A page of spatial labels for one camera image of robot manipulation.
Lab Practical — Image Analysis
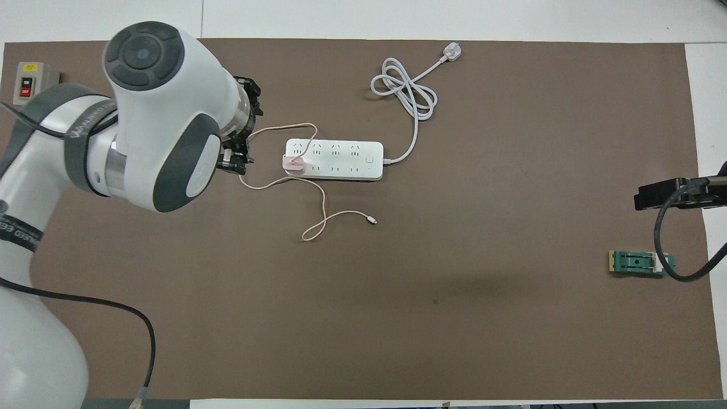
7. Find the green knife switch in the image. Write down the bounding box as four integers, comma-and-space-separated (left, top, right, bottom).
608, 250, 676, 278

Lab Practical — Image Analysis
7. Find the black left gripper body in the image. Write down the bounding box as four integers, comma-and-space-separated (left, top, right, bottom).
224, 122, 257, 153

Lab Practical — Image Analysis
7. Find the grey on-off switch box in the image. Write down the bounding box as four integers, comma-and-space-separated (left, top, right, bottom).
12, 61, 60, 108

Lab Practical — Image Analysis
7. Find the white power strip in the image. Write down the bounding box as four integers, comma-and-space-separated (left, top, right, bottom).
283, 138, 385, 182

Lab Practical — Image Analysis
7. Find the white power cord with plug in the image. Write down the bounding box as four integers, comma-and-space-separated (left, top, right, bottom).
370, 43, 462, 166

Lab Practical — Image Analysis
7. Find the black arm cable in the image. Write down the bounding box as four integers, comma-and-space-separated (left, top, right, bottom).
653, 177, 727, 283
0, 101, 157, 409

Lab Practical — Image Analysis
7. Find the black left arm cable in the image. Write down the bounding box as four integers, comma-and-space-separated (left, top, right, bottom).
0, 101, 157, 409

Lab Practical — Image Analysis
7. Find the brown table mat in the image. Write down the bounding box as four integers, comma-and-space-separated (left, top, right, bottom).
0, 38, 723, 400

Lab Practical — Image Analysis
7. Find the pink charging cable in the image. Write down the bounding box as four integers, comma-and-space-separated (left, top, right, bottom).
239, 122, 378, 242

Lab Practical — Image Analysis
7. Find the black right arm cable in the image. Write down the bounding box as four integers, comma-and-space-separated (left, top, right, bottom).
653, 177, 727, 283

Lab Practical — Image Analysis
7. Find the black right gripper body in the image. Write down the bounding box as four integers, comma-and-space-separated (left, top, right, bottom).
634, 178, 708, 212

